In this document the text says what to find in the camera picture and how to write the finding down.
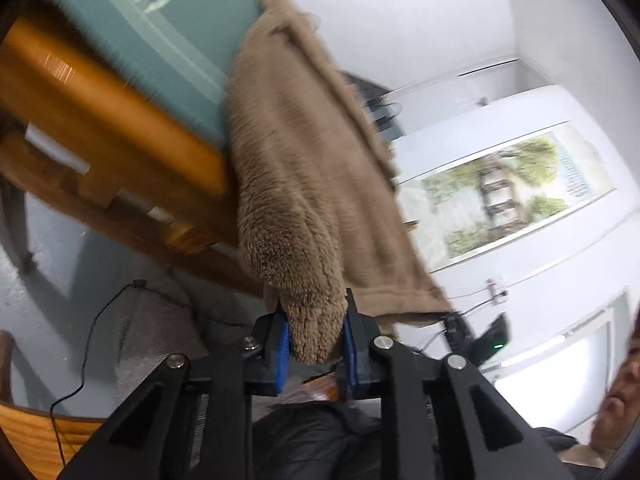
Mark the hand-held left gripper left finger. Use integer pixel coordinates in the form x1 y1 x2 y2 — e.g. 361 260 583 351
57 310 291 480

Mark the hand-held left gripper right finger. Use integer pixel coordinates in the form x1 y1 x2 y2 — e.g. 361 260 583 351
341 287 576 480

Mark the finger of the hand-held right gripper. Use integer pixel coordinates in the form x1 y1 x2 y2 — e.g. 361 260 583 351
444 311 478 356

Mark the brown fluffy towel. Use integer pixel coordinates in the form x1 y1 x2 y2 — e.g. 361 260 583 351
224 0 453 366

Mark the bright window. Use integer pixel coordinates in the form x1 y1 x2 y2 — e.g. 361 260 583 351
492 290 632 436

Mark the grey fabric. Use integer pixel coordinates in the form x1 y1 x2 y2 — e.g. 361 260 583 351
112 280 266 461

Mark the person's black clothing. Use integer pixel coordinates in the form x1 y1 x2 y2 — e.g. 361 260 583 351
250 400 441 480

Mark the hanging scroll painting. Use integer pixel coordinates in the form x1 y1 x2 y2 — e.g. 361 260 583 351
392 120 618 273

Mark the person's head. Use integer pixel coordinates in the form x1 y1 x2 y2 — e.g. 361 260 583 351
592 305 640 461

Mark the person's beige sweater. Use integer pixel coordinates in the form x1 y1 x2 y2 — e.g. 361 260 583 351
555 440 618 471

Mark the wooden chair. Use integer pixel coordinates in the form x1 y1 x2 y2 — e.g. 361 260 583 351
0 330 108 476

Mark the wooden table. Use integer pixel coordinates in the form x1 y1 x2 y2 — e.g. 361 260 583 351
0 0 273 301

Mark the green woven mat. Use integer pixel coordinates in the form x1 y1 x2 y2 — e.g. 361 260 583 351
42 0 266 146

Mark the wall socket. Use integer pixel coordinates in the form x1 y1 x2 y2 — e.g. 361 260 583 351
484 277 510 307

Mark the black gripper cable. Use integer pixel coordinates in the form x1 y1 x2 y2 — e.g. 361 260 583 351
49 279 149 466

